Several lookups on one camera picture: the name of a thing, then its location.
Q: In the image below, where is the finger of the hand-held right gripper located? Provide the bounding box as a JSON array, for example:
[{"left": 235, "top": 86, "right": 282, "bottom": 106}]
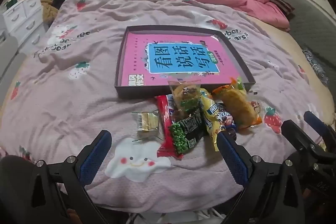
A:
[
  {"left": 304, "top": 110, "right": 336, "bottom": 139},
  {"left": 281, "top": 120, "right": 324, "bottom": 155}
]

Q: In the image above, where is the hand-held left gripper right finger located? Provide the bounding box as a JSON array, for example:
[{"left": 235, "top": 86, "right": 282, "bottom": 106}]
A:
[{"left": 217, "top": 132, "right": 302, "bottom": 224}]

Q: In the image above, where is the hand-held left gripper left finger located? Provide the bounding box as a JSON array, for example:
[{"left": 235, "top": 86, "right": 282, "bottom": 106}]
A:
[{"left": 31, "top": 130, "right": 113, "bottom": 219}]

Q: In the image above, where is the blue cookie packet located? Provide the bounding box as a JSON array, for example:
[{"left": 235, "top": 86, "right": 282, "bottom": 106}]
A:
[{"left": 217, "top": 103, "right": 239, "bottom": 140}]

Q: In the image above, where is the brown small cake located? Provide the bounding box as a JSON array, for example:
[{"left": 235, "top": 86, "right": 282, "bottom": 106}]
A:
[{"left": 249, "top": 99, "right": 263, "bottom": 115}]

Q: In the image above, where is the yellow snack packet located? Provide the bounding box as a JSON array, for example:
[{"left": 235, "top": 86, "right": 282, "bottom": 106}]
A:
[{"left": 199, "top": 89, "right": 223, "bottom": 152}]

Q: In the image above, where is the orange breadstick packet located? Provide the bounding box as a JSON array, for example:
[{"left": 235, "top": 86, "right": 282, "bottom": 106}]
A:
[{"left": 212, "top": 77, "right": 263, "bottom": 130}]

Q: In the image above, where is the green snack packet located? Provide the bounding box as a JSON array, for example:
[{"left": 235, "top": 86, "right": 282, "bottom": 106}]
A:
[{"left": 168, "top": 109, "right": 208, "bottom": 156}]

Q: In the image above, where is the gold small snack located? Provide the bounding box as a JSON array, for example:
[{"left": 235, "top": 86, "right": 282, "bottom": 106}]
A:
[{"left": 132, "top": 111, "right": 160, "bottom": 139}]

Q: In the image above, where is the dark shallow box tray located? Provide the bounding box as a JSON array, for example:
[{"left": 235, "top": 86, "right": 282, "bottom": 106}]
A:
[{"left": 114, "top": 26, "right": 256, "bottom": 100}]

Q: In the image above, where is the red snack packet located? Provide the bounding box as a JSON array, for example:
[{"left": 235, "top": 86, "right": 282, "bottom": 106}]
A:
[{"left": 156, "top": 94, "right": 184, "bottom": 160}]

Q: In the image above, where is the clear fried snack packet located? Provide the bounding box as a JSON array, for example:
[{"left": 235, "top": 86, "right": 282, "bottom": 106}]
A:
[{"left": 168, "top": 80, "right": 201, "bottom": 119}]

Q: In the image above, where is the dark patterned cloth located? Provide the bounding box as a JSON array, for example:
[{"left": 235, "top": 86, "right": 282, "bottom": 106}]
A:
[{"left": 302, "top": 48, "right": 330, "bottom": 84}]

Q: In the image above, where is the beige bed sheet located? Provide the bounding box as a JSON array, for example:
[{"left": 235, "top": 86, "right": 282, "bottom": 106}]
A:
[{"left": 247, "top": 15, "right": 336, "bottom": 119}]

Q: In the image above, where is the pink strawberry printed blanket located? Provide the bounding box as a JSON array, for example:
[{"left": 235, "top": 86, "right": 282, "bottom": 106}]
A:
[{"left": 0, "top": 0, "right": 331, "bottom": 214}]

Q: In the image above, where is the grey padded headboard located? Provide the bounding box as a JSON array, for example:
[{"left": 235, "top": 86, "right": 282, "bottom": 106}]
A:
[{"left": 252, "top": 0, "right": 336, "bottom": 83}]

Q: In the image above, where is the pink book with blue label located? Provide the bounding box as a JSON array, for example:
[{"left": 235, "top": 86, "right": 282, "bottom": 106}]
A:
[{"left": 121, "top": 31, "right": 247, "bottom": 86}]

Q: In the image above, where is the dark striped pillow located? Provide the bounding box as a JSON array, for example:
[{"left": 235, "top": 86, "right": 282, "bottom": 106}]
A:
[{"left": 268, "top": 0, "right": 296, "bottom": 16}]

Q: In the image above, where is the brown plush blanket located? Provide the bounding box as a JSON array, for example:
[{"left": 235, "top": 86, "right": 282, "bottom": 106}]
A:
[{"left": 41, "top": 0, "right": 59, "bottom": 24}]

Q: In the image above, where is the white drawer cabinet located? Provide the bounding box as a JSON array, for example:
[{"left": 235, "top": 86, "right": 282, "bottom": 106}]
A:
[{"left": 3, "top": 0, "right": 46, "bottom": 46}]

